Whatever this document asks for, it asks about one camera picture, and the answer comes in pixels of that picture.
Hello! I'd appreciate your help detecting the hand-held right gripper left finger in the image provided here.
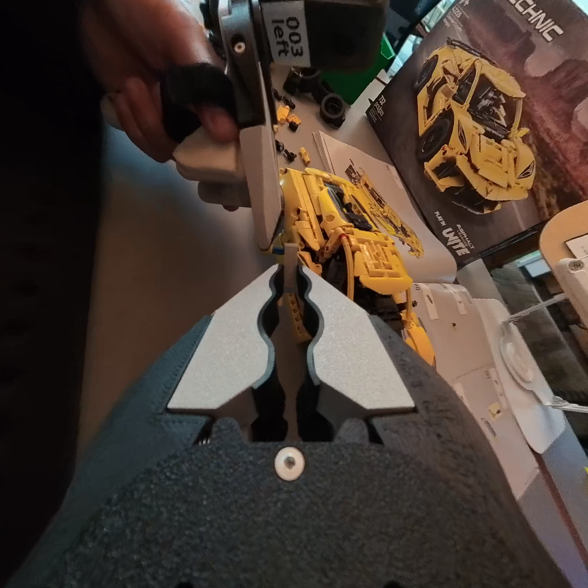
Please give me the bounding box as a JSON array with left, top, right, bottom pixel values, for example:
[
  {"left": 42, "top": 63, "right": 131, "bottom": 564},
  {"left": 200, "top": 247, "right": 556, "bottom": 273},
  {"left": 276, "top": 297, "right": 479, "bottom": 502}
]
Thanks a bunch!
[{"left": 167, "top": 264, "right": 281, "bottom": 413}]

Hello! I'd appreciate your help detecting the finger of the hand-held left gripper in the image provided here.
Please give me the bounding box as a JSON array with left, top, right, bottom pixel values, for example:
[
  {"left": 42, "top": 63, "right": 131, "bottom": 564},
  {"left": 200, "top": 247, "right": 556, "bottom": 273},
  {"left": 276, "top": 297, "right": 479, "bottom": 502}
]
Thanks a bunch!
[{"left": 239, "top": 60, "right": 286, "bottom": 252}]

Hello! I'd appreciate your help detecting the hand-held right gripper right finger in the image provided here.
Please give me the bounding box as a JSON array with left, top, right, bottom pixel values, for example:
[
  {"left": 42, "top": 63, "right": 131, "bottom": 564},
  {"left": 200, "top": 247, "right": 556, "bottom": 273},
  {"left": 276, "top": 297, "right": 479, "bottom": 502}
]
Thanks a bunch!
[{"left": 299, "top": 266, "right": 416, "bottom": 413}]

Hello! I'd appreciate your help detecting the grey perforated beam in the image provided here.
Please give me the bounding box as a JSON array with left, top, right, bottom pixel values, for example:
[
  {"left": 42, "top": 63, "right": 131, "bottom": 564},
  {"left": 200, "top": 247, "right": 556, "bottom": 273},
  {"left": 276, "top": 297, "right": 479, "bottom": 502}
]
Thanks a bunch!
[{"left": 282, "top": 245, "right": 300, "bottom": 295}]

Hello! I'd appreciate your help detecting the yellow brick toy car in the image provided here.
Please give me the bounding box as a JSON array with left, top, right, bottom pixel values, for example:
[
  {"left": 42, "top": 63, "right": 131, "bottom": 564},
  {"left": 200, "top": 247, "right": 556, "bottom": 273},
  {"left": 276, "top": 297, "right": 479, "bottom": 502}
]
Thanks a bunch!
[{"left": 276, "top": 168, "right": 436, "bottom": 368}]

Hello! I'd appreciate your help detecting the grey desk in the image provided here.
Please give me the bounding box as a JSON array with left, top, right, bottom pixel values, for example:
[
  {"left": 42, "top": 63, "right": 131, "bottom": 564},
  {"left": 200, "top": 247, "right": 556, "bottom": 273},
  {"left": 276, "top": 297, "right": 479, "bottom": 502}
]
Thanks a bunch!
[{"left": 78, "top": 69, "right": 588, "bottom": 588}]

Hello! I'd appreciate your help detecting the person's left hand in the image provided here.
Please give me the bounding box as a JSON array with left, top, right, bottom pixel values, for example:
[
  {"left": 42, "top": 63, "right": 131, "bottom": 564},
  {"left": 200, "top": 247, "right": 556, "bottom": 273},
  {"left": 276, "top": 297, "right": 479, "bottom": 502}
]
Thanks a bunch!
[{"left": 78, "top": 0, "right": 239, "bottom": 164}]

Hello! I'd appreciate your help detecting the green plastic bin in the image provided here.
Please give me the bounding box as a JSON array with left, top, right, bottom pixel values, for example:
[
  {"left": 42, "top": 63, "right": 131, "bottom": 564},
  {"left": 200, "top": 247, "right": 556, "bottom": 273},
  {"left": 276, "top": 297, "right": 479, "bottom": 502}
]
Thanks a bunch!
[{"left": 322, "top": 34, "right": 396, "bottom": 105}]

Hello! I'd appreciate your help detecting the black toy tire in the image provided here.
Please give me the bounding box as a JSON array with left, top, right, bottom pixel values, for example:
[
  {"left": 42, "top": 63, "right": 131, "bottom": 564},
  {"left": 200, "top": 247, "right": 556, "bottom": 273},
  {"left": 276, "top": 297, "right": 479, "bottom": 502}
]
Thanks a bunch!
[
  {"left": 282, "top": 66, "right": 322, "bottom": 95},
  {"left": 319, "top": 94, "right": 347, "bottom": 128}
]

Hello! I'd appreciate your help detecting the pile of yellow black pieces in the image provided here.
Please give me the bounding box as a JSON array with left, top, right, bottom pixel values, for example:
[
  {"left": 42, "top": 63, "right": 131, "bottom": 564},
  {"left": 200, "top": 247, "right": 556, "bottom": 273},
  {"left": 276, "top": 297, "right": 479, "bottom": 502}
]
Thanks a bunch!
[{"left": 273, "top": 87, "right": 315, "bottom": 166}]

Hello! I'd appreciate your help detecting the building instruction booklet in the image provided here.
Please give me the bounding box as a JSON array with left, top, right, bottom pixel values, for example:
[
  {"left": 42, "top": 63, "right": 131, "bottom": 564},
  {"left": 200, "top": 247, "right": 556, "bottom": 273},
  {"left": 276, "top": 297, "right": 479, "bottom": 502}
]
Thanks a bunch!
[{"left": 312, "top": 131, "right": 540, "bottom": 501}]

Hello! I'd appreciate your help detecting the toy car set box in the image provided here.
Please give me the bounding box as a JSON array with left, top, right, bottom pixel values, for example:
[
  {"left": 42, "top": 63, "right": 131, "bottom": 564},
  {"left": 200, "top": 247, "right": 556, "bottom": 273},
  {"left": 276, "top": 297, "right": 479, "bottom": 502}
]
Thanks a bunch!
[{"left": 365, "top": 0, "right": 588, "bottom": 267}]

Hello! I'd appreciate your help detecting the dark perforated panel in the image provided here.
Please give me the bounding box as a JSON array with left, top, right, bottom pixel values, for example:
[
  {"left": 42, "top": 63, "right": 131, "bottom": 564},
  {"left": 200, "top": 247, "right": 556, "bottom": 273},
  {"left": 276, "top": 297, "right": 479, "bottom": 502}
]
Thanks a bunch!
[{"left": 0, "top": 0, "right": 106, "bottom": 588}]

